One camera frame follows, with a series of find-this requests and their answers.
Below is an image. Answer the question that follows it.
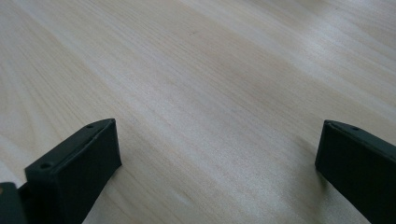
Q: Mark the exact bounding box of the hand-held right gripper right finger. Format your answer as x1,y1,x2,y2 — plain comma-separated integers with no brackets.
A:
314,119,396,224

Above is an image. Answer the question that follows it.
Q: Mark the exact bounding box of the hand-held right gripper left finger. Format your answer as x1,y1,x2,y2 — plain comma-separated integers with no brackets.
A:
18,118,122,224

